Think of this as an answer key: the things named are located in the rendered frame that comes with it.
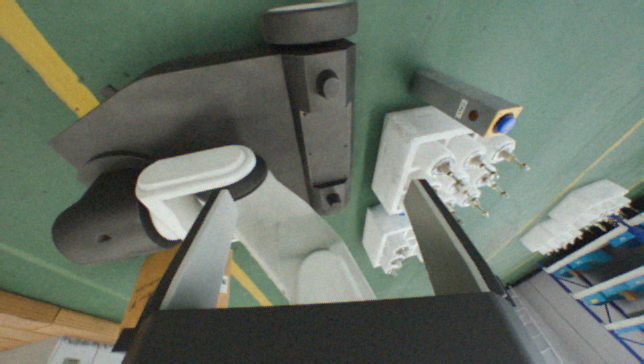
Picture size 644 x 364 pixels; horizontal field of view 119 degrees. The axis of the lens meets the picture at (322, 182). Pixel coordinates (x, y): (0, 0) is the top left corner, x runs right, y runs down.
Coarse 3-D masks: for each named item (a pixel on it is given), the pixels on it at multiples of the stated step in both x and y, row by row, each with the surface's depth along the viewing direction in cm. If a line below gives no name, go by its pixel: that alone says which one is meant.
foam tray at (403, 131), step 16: (400, 112) 73; (416, 112) 72; (432, 112) 72; (384, 128) 76; (400, 128) 66; (416, 128) 64; (432, 128) 64; (448, 128) 63; (464, 128) 63; (384, 144) 78; (400, 144) 68; (416, 144) 62; (384, 160) 81; (400, 160) 70; (384, 176) 84; (400, 176) 72; (384, 192) 87; (400, 192) 77; (400, 208) 87
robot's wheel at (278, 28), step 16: (272, 16) 35; (288, 16) 33; (304, 16) 33; (320, 16) 33; (336, 16) 34; (352, 16) 37; (272, 32) 37; (288, 32) 35; (304, 32) 35; (320, 32) 35; (336, 32) 36; (352, 32) 38
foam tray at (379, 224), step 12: (372, 216) 106; (384, 216) 105; (396, 216) 104; (372, 228) 111; (384, 228) 100; (396, 228) 99; (408, 228) 100; (372, 240) 115; (384, 240) 102; (408, 240) 121; (372, 252) 120; (408, 252) 127; (372, 264) 125
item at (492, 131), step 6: (510, 108) 44; (516, 108) 44; (498, 114) 44; (504, 114) 44; (510, 114) 45; (516, 114) 45; (498, 120) 45; (492, 126) 46; (486, 132) 47; (492, 132) 47; (498, 132) 48
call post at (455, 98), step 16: (416, 80) 66; (432, 80) 59; (448, 80) 58; (432, 96) 61; (448, 96) 55; (464, 96) 50; (480, 96) 49; (496, 96) 49; (448, 112) 56; (464, 112) 51; (480, 112) 47; (496, 112) 44; (480, 128) 48
